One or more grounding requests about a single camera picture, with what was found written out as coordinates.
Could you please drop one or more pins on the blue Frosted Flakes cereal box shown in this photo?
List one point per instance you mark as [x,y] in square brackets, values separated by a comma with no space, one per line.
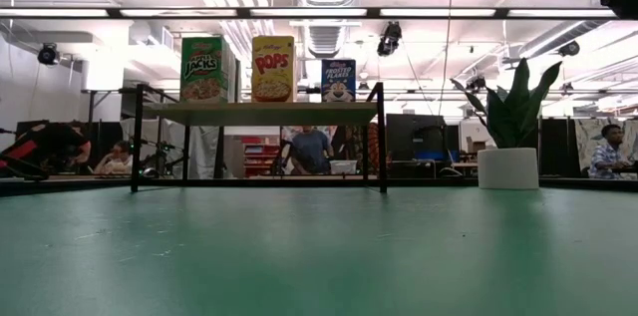
[339,82]

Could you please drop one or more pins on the yellow Corn Pops cereal box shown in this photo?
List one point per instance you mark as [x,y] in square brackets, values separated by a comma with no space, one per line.
[271,72]

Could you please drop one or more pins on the green Apple Jacks cereal box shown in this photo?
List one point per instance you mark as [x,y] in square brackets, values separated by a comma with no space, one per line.
[202,72]

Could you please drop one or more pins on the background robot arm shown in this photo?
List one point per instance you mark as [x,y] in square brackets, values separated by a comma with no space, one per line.
[157,161]

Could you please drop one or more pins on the black ceiling spotlight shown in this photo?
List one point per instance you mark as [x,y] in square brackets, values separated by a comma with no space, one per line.
[569,48]
[48,54]

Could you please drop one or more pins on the leaf patterned curtain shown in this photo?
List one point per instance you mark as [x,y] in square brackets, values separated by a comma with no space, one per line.
[583,136]

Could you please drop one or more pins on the person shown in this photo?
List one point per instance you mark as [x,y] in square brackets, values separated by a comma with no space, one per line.
[605,156]
[50,144]
[117,161]
[310,149]

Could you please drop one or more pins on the green snake plant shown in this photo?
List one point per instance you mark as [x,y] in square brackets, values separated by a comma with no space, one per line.
[513,116]

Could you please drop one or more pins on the white plastic bin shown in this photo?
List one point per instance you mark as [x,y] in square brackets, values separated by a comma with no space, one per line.
[343,167]

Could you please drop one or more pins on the black overhead light bar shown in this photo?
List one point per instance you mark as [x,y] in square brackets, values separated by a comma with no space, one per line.
[244,13]

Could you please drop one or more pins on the red storage rack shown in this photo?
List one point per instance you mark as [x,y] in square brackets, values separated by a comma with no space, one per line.
[259,149]

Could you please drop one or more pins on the green table mat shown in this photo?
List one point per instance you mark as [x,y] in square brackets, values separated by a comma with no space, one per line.
[319,256]

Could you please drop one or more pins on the black overhead camera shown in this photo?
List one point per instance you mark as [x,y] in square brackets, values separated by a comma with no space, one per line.
[390,37]

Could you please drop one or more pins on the wooden shelf black metal frame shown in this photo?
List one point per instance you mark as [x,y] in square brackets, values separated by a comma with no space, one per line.
[259,114]

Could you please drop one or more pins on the black aluminium table frame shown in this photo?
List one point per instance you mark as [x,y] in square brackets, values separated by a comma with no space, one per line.
[75,187]

